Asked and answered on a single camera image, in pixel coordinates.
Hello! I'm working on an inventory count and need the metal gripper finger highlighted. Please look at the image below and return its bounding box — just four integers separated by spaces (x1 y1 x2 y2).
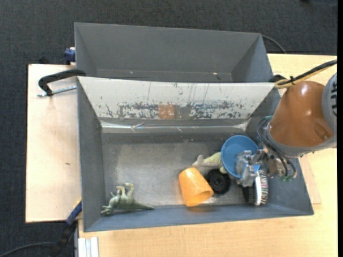
240 164 260 186
235 150 261 172

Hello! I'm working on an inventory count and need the blue bowl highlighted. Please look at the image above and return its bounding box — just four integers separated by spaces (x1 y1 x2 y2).
221 134 260 179

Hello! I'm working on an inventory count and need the white hairbrush with coloured bristles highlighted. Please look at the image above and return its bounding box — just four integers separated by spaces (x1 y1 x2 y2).
242 169 270 207

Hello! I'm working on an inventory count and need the yellow-green toy fish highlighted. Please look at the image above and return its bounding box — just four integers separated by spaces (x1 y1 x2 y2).
191 152 228 175

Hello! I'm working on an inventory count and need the orange plastic cup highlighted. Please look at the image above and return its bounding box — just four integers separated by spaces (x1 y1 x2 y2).
178 167 215 208

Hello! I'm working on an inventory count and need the grey metal bin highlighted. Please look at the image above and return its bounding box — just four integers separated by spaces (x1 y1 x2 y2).
73 22 315 233

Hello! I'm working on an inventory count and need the green toy dinosaur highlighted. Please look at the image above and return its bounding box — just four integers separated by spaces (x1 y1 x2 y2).
100 182 155 216

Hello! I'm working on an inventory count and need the pale wood board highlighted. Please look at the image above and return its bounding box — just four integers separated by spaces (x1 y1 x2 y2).
25 63 83 224

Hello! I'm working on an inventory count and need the black toothed ring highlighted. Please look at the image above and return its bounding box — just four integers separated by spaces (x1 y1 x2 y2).
206 169 232 195

